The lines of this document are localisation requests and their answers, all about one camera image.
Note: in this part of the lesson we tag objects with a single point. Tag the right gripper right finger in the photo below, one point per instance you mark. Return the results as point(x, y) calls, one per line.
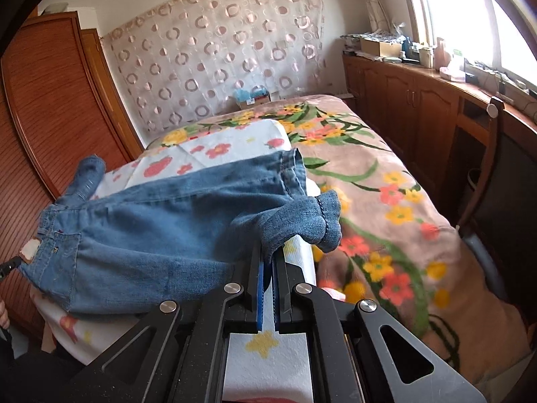
point(360, 353)

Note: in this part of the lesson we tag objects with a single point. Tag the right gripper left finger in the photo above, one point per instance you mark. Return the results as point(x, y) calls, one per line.
point(176, 352)

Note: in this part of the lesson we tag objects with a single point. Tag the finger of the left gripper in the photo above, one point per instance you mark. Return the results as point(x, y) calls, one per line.
point(8, 266)

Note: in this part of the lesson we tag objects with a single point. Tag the blue denim jeans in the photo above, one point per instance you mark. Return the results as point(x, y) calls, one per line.
point(174, 238)

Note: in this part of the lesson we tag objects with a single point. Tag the person's left hand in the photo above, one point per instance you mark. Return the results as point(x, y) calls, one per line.
point(4, 318)

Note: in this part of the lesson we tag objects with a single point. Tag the white strawberry flower sheet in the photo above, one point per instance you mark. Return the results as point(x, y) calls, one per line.
point(265, 367)

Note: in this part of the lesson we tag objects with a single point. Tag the bed with floral blanket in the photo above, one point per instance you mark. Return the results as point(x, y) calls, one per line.
point(396, 246)

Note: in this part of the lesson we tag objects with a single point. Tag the wooden slatted wardrobe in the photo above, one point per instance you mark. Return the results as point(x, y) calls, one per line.
point(59, 104)

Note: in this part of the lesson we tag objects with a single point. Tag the dark wooden chair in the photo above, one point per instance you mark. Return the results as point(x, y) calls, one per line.
point(499, 223)

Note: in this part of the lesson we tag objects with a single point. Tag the wooden sideboard cabinet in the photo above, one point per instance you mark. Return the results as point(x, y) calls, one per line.
point(437, 128)

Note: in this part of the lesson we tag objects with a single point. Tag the box with blue bag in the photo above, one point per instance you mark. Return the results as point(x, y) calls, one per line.
point(246, 99)

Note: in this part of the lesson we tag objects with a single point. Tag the pink circle patterned curtain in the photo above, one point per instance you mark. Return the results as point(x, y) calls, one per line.
point(181, 61)

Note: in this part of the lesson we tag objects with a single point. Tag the cardboard box on cabinet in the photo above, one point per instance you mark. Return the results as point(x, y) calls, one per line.
point(380, 48)

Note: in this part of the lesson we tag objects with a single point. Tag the pink bottle on cabinet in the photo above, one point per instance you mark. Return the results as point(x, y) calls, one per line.
point(441, 57)

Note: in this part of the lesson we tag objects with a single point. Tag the white patterned side curtain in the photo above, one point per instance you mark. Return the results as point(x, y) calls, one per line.
point(373, 0)

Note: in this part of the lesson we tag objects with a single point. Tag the window with wooden frame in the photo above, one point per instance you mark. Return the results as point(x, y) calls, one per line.
point(483, 33)

